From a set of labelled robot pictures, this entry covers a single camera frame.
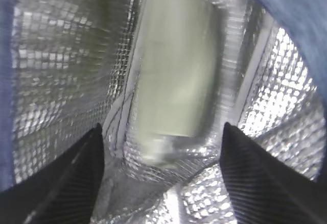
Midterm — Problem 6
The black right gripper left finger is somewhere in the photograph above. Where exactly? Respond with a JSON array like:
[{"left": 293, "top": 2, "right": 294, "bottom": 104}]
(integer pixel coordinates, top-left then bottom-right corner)
[{"left": 1, "top": 124, "right": 104, "bottom": 223}]

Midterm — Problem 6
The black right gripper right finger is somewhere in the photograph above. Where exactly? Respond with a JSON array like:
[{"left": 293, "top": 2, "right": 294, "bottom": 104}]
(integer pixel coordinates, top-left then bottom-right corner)
[{"left": 219, "top": 122, "right": 326, "bottom": 223}]

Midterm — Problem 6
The green lid glass food container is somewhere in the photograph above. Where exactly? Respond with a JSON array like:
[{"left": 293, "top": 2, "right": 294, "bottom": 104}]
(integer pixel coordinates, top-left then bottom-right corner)
[{"left": 135, "top": 0, "right": 219, "bottom": 169}]

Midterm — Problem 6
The dark blue insulated lunch bag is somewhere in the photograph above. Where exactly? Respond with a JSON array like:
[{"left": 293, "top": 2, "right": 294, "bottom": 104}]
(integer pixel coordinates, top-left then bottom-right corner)
[{"left": 1, "top": 0, "right": 326, "bottom": 223}]

